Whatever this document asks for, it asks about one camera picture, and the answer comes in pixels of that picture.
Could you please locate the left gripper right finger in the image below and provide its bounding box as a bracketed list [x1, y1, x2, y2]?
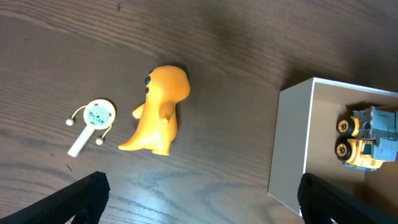
[297, 173, 397, 224]

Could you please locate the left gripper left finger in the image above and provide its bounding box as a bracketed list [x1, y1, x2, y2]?
[1, 171, 110, 224]

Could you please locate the yellow grey dump truck toy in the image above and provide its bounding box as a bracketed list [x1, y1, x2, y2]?
[335, 106, 397, 172]

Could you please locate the small rattle drum toy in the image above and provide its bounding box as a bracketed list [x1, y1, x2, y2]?
[65, 98, 117, 157]

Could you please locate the white cardboard box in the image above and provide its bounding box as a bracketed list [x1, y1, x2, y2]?
[268, 78, 397, 215]

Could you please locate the orange dinosaur toy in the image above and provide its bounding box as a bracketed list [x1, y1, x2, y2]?
[118, 65, 190, 156]

